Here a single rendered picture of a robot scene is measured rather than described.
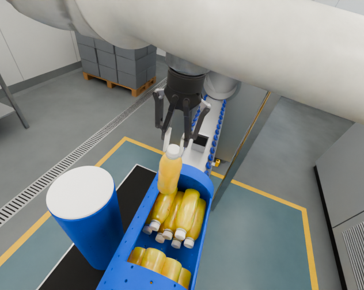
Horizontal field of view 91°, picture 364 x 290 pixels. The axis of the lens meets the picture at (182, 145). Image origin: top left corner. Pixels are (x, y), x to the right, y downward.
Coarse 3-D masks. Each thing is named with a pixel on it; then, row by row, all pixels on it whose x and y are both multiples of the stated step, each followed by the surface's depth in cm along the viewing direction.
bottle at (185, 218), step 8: (192, 192) 77; (184, 200) 75; (192, 200) 74; (184, 208) 72; (192, 208) 72; (176, 216) 72; (184, 216) 69; (192, 216) 71; (176, 224) 69; (184, 224) 68
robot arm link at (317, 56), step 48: (48, 0) 14; (96, 0) 14; (144, 0) 11; (192, 0) 10; (240, 0) 10; (288, 0) 10; (192, 48) 12; (240, 48) 11; (288, 48) 10; (336, 48) 10; (288, 96) 13; (336, 96) 11
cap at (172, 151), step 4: (172, 144) 51; (168, 148) 50; (172, 148) 50; (176, 148) 50; (168, 152) 49; (172, 152) 49; (176, 152) 49; (168, 156) 50; (172, 156) 49; (176, 156) 50
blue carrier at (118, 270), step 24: (192, 168) 76; (144, 216) 61; (144, 240) 76; (168, 240) 80; (120, 264) 51; (192, 264) 67; (96, 288) 51; (120, 288) 46; (144, 288) 45; (168, 288) 47; (192, 288) 54
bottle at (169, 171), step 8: (160, 160) 54; (168, 160) 51; (176, 160) 51; (160, 168) 54; (168, 168) 52; (176, 168) 52; (160, 176) 56; (168, 176) 54; (176, 176) 55; (160, 184) 59; (168, 184) 57; (176, 184) 60; (168, 192) 61
